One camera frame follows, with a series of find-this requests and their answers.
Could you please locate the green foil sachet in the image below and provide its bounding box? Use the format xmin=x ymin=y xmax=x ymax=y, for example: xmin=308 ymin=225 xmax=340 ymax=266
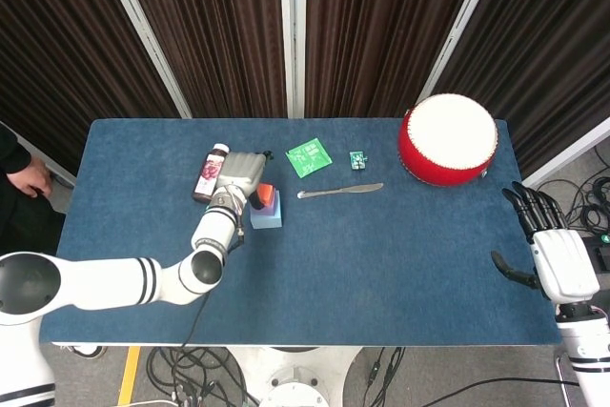
xmin=285 ymin=137 xmax=334 ymax=179

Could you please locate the metal table knife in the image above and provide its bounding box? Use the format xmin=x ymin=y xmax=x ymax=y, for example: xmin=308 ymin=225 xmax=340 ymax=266
xmin=296 ymin=182 xmax=385 ymax=200

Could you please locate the red drum white skin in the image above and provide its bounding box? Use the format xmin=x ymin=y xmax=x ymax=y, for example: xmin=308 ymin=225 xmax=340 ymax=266
xmin=397 ymin=92 xmax=499 ymax=188

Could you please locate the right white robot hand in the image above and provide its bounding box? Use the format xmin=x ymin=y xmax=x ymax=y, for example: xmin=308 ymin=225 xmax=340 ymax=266
xmin=490 ymin=181 xmax=600 ymax=302

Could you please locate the bystander dark clothing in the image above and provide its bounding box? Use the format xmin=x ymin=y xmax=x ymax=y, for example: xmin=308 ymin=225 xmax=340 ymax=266
xmin=0 ymin=121 xmax=68 ymax=255

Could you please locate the blue fabric table mat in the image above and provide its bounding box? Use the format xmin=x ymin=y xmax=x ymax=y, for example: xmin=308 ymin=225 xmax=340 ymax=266
xmin=37 ymin=118 xmax=564 ymax=347

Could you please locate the yellow floor tape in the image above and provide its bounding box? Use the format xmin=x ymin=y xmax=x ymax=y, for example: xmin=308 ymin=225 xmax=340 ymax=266
xmin=116 ymin=345 xmax=143 ymax=403

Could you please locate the black box green light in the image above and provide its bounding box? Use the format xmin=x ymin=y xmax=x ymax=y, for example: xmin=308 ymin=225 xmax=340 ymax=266
xmin=583 ymin=233 xmax=610 ymax=279

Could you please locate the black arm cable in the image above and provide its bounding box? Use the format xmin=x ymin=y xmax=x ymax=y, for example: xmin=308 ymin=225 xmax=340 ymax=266
xmin=180 ymin=225 xmax=247 ymax=347

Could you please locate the large light blue cube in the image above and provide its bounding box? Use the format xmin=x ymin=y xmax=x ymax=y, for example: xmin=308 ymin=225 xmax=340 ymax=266
xmin=248 ymin=190 xmax=286 ymax=231

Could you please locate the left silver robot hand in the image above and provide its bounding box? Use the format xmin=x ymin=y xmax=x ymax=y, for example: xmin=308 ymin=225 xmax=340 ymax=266
xmin=216 ymin=149 xmax=276 ymax=211

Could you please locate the long black floor cable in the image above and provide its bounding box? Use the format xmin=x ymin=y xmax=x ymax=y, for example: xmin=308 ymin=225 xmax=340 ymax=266
xmin=371 ymin=376 xmax=580 ymax=407

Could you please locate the dark juice bottle white cap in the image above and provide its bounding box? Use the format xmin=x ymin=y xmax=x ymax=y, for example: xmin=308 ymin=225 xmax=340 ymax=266
xmin=191 ymin=142 xmax=231 ymax=204

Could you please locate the black floor cable bundle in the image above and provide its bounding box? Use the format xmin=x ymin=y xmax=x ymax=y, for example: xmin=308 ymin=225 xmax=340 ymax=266
xmin=538 ymin=149 xmax=610 ymax=236
xmin=145 ymin=345 xmax=258 ymax=407

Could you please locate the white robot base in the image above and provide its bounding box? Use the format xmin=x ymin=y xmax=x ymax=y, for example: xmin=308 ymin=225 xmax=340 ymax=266
xmin=223 ymin=345 xmax=363 ymax=407

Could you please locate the dark pleated partition screen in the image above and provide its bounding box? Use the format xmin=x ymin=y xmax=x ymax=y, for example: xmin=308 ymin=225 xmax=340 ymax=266
xmin=290 ymin=0 xmax=501 ymax=120
xmin=102 ymin=0 xmax=295 ymax=120
xmin=0 ymin=0 xmax=185 ymax=188
xmin=418 ymin=0 xmax=610 ymax=189

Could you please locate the bystander bare hand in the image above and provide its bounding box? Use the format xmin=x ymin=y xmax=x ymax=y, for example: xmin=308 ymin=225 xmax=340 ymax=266
xmin=8 ymin=158 xmax=53 ymax=197

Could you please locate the white sneaker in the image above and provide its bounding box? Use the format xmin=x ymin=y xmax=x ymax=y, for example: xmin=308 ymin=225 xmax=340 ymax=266
xmin=71 ymin=343 xmax=109 ymax=360

